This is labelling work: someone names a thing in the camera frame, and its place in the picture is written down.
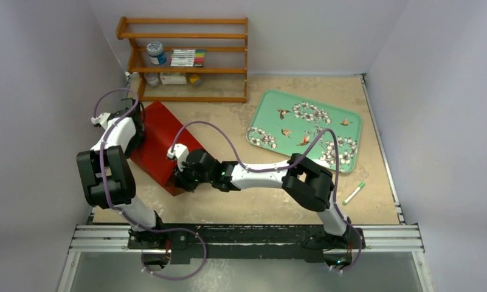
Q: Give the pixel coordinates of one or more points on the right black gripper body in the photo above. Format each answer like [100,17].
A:
[185,177]

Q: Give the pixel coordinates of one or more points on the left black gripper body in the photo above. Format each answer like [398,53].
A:
[134,143]

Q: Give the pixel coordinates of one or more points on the red paper bag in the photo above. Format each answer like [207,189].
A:
[161,127]

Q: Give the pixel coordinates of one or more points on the green floral tray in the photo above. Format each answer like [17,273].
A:
[286,123]

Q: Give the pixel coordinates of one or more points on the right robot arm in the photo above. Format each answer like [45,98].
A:
[306,182]

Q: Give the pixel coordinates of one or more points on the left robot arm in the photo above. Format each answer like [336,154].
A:
[106,176]

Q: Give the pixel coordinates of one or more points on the small clear jar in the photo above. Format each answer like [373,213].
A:
[152,79]

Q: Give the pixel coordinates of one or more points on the white small box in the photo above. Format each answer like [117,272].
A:
[173,78]

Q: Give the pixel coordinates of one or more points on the blue lidded jar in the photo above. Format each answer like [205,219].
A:
[156,53]

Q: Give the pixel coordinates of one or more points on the yellow green cube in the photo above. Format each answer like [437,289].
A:
[195,79]

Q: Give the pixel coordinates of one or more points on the pack of coloured markers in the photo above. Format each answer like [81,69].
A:
[188,58]

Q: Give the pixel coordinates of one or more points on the wooden shelf rack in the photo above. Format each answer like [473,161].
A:
[139,61]

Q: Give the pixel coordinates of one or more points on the green white pen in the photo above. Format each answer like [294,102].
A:
[354,193]

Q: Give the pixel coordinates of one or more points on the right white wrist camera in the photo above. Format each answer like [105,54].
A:
[178,153]

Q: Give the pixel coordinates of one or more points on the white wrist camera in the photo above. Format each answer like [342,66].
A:
[101,121]
[178,153]

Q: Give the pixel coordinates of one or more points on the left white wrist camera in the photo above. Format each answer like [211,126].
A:
[101,121]

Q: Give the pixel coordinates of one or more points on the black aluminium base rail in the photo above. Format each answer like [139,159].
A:
[308,242]

